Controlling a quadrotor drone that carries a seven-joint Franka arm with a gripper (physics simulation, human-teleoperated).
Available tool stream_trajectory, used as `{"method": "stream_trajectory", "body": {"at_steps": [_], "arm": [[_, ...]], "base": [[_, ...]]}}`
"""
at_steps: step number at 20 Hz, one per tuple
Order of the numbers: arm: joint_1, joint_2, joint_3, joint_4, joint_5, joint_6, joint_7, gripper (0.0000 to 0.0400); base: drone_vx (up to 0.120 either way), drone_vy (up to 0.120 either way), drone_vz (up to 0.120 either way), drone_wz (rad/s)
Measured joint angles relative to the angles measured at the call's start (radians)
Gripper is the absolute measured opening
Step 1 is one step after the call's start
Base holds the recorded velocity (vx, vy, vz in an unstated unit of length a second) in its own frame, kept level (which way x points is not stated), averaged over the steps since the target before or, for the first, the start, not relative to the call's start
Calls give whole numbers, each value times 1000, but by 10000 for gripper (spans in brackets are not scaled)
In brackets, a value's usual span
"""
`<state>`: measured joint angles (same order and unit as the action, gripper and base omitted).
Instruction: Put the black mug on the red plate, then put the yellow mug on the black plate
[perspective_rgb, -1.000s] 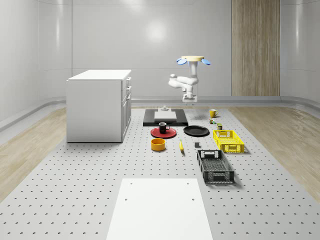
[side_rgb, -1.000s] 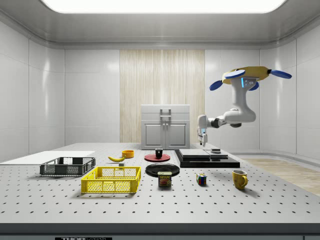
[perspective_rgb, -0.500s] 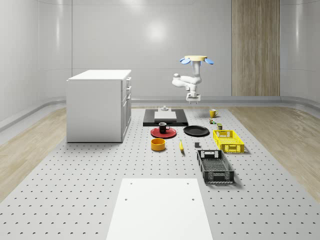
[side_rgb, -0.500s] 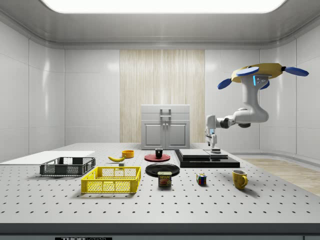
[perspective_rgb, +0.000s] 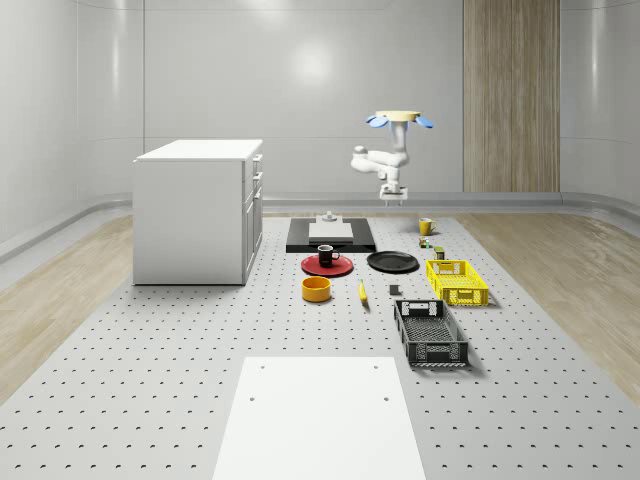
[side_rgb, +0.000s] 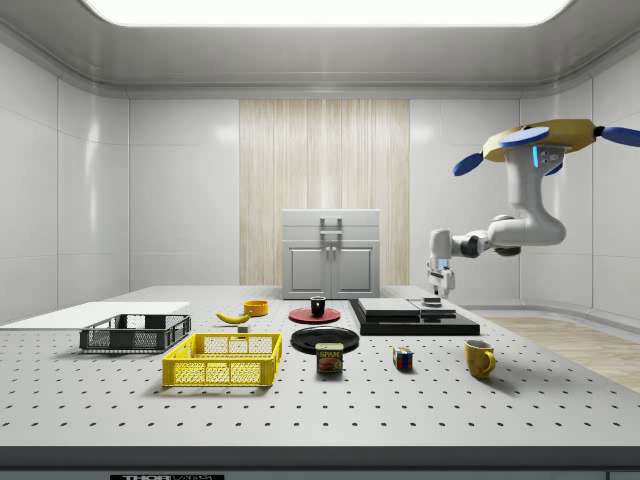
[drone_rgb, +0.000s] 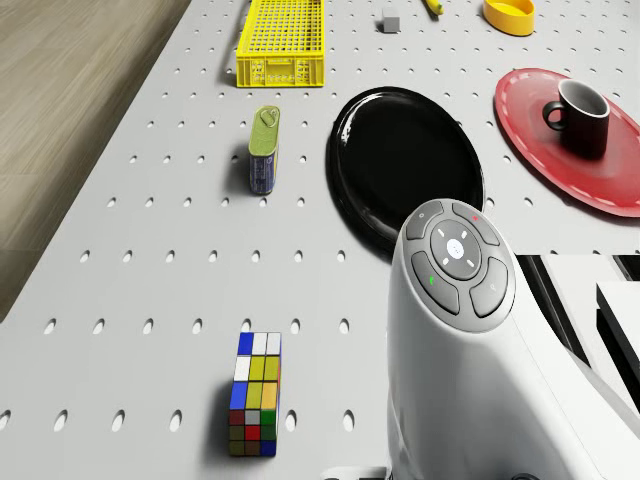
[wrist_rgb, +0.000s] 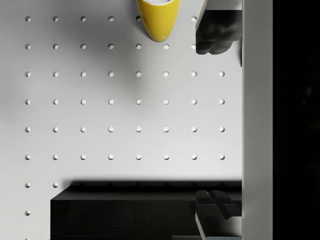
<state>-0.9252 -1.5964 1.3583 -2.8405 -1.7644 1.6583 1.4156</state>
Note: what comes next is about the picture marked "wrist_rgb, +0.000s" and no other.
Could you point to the yellow mug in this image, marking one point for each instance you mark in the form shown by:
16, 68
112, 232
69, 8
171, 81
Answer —
160, 20

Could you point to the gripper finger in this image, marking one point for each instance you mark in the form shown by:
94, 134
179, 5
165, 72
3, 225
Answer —
220, 210
217, 30

